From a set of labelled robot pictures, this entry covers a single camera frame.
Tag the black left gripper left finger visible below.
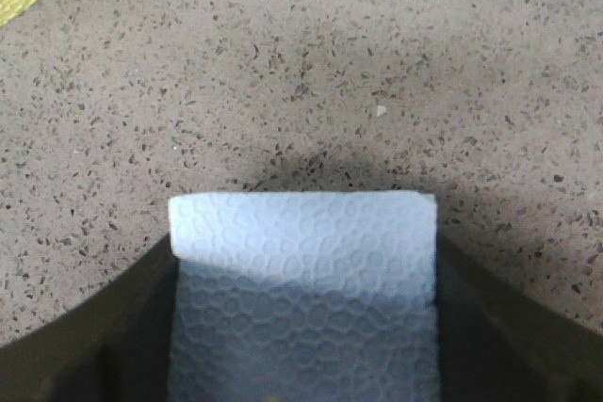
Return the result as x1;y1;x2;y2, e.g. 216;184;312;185
1;236;178;401

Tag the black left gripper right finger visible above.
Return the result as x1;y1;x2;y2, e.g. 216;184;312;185
437;233;602;401

